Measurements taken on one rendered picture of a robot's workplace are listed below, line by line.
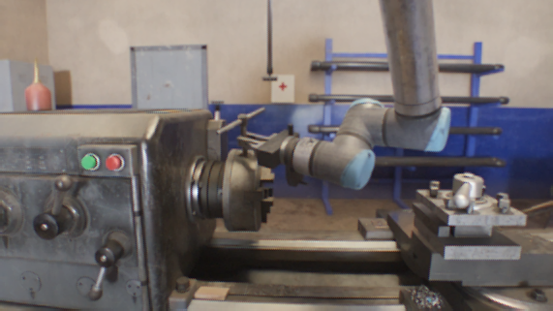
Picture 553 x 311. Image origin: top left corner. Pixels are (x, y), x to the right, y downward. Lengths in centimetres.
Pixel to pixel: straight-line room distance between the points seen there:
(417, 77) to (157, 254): 66
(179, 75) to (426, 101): 374
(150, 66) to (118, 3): 102
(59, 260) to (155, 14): 388
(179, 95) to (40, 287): 340
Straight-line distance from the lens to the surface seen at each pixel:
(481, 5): 482
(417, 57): 54
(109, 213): 72
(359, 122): 65
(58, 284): 91
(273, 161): 66
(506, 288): 85
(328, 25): 400
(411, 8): 51
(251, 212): 77
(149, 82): 427
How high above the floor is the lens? 136
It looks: 7 degrees down
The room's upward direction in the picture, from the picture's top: straight up
